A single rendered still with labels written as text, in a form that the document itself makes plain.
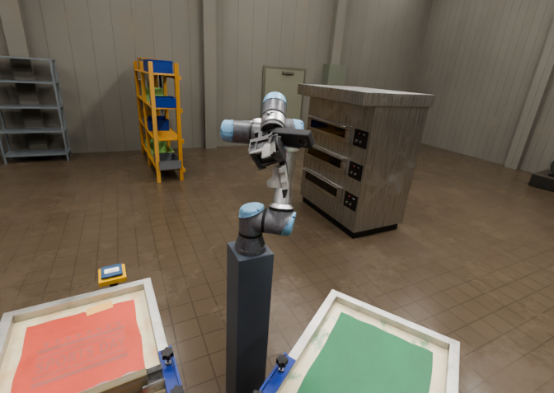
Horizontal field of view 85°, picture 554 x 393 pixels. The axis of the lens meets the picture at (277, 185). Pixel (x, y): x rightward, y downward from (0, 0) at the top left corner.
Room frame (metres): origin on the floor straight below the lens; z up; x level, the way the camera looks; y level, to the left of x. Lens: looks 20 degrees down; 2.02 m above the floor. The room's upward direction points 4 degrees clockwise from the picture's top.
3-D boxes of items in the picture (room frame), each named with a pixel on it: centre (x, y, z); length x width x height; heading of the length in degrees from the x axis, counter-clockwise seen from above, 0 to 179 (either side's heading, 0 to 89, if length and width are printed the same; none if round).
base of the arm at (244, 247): (1.30, 0.11, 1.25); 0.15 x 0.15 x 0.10
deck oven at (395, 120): (4.32, -1.03, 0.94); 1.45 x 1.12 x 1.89; 27
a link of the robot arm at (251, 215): (1.30, 0.10, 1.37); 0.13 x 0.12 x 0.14; 82
